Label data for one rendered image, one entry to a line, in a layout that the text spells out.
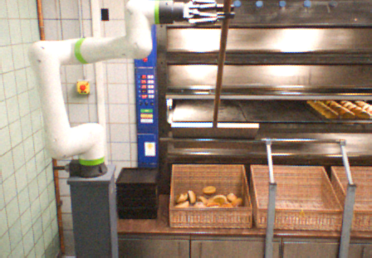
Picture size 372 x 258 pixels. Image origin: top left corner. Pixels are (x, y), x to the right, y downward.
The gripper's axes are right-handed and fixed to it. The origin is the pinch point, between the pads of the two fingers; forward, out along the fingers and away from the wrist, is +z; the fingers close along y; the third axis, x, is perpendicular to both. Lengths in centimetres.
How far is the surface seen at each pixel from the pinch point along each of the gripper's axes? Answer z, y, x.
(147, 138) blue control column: -47, -11, -149
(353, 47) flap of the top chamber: 100, -61, -104
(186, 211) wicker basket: -17, 47, -138
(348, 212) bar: 84, 50, -124
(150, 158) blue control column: -45, 1, -160
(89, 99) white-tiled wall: -90, -36, -133
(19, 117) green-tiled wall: -123, -4, -100
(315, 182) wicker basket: 81, 18, -167
